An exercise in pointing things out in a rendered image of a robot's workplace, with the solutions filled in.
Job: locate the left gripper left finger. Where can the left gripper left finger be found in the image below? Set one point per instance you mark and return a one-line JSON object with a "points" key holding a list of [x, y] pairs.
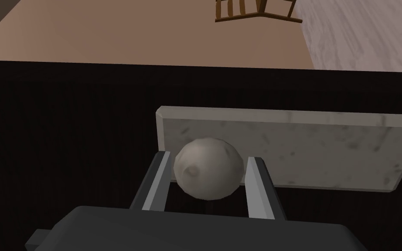
{"points": [[155, 184]]}

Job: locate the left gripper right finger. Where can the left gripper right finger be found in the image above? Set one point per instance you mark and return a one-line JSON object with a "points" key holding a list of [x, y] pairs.
{"points": [[261, 191]]}

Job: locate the grey ball knob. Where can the grey ball knob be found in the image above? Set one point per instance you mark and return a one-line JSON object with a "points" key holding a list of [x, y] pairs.
{"points": [[208, 169]]}

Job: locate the grey marble drawer front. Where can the grey marble drawer front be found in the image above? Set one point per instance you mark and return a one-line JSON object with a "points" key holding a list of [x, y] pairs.
{"points": [[309, 153]]}

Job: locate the brown wooden chair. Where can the brown wooden chair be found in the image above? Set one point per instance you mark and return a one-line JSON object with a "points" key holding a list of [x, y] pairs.
{"points": [[253, 12]]}

